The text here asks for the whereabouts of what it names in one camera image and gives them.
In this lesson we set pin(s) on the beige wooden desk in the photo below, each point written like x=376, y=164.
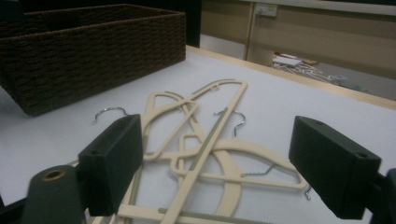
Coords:
x=327, y=37

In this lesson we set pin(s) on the pile of white hangers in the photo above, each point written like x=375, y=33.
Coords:
x=306, y=72

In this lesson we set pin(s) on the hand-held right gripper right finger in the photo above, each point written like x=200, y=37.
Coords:
x=333, y=168

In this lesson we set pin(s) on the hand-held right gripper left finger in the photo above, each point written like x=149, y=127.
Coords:
x=112, y=161

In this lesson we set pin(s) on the beige clothes hanger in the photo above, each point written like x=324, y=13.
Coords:
x=218, y=137
x=249, y=146
x=233, y=186
x=168, y=109

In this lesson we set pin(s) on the white wall socket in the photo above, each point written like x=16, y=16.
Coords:
x=266, y=9

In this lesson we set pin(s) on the brown woven basket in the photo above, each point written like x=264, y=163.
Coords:
x=93, y=62

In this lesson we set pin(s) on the white flat packet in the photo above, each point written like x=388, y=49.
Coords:
x=288, y=60

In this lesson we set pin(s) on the coloured plastic items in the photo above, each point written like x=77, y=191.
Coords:
x=342, y=81

